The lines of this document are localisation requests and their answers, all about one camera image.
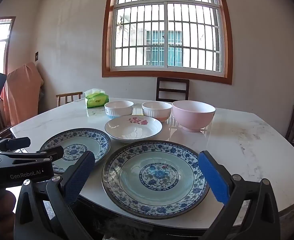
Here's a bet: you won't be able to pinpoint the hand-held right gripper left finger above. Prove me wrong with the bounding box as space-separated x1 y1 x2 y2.
14 151 97 240

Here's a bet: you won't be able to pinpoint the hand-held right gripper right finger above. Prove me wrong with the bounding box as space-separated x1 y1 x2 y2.
198 151 281 240

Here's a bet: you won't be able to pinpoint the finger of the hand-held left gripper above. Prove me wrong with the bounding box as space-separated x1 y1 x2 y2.
0 137 31 153
0 146 64 167

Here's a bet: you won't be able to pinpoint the small blue floral plate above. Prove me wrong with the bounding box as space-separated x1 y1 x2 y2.
39 128 112 174

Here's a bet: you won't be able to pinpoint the white rose-patterned enamel plate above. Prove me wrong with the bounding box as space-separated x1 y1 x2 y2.
101 140 210 217

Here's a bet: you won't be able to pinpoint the pink bowl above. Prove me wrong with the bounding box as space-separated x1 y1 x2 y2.
172 100 216 132

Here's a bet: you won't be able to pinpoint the white plate pink flowers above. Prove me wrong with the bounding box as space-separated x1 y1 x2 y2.
104 115 163 144

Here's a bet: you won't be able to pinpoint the white ribbed bowl blue base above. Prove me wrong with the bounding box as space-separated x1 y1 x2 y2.
104 100 134 120

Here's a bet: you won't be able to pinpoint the white ribbed bowl orange base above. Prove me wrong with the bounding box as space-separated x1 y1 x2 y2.
142 101 173 123

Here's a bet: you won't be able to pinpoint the person's left hand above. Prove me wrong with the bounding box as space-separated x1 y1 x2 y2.
0 185 17 240

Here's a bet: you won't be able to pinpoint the light wooden chair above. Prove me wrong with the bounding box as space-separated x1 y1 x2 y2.
56 91 83 107

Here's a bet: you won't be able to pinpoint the green tissue pack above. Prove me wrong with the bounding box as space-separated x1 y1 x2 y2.
84 88 109 109

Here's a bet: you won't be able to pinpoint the dark wooden chair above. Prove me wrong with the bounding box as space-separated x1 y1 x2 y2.
156 77 190 103

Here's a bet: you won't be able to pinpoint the barred window wooden frame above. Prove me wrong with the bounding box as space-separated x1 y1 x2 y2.
102 0 234 85

